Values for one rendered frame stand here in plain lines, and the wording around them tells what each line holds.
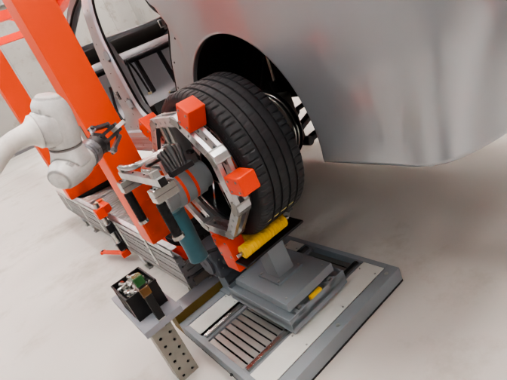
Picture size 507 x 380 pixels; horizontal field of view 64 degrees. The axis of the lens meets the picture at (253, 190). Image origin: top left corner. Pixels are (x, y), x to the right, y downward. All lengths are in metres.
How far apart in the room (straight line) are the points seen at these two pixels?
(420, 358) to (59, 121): 1.48
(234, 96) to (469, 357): 1.25
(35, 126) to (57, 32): 0.76
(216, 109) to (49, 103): 0.52
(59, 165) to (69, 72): 0.71
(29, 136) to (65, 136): 0.09
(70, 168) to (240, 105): 0.59
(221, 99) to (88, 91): 0.72
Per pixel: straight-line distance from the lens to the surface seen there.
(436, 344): 1.77
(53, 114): 1.31
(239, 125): 1.41
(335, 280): 1.92
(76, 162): 1.36
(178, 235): 1.43
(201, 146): 1.39
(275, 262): 1.88
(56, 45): 1.98
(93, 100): 1.98
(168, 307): 1.72
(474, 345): 1.76
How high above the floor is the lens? 1.32
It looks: 22 degrees down
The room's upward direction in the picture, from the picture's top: 24 degrees counter-clockwise
